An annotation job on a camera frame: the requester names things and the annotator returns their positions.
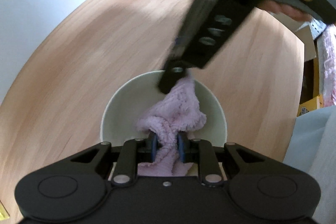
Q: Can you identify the person's grey clothing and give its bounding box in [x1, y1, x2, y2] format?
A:
[282, 106, 336, 224]

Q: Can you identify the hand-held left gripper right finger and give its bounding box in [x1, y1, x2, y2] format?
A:
[177, 133, 265, 187]

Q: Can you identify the yellow box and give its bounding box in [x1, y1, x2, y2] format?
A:
[297, 94, 325, 118]

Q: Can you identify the pink fuzzy fabric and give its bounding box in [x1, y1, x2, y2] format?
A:
[316, 26, 336, 109]

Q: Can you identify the cardboard box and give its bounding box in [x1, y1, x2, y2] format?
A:
[295, 18, 328, 106]

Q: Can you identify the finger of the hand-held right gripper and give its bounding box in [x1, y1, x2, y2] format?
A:
[158, 0, 254, 94]

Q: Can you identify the pink grey cleaning cloth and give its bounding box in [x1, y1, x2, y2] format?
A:
[135, 74, 206, 177]

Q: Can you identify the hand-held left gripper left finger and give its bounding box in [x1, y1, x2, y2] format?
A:
[70, 133, 159, 186]

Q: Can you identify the pale green bowl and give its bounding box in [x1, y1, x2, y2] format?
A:
[100, 70, 227, 177]

